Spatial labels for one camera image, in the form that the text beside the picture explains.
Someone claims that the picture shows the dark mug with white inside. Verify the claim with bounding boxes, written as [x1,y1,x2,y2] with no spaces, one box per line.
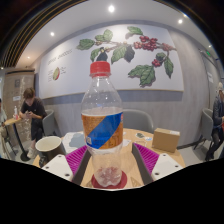
[34,135,67,168]

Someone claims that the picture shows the clear red-capped drink bottle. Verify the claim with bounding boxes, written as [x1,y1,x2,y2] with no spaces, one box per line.
[80,61,125,188]

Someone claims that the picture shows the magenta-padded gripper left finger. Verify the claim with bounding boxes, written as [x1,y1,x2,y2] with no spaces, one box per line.
[41,144,94,186]

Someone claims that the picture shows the person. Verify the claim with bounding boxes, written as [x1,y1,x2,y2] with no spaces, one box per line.
[18,87,48,160]
[204,81,224,162]
[0,98,10,160]

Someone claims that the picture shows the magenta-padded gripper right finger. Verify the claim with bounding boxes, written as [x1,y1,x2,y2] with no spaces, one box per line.
[130,142,184,186]

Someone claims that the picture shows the grey upholstered chair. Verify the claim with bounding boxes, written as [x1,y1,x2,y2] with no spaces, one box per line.
[42,109,62,138]
[193,107,215,151]
[122,108,155,134]

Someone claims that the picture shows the round ceiling lights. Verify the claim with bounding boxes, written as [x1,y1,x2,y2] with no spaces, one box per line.
[49,4,215,52]

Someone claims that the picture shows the small round wooden table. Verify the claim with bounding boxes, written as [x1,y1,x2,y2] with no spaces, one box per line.
[3,116,31,163]

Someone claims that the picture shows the flat round red coaster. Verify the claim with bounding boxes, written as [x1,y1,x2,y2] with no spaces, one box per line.
[90,170,128,190]

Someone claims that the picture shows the brown cardboard box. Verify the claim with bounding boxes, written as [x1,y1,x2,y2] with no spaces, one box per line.
[151,127,181,154]

